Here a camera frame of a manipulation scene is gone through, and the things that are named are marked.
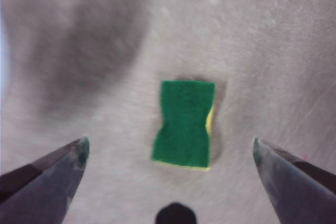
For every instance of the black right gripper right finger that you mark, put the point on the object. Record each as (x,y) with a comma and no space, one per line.
(296,190)

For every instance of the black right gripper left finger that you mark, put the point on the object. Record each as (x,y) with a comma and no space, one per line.
(47,190)

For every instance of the yellow sponge green scouring pad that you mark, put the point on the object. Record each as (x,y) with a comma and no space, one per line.
(183,124)

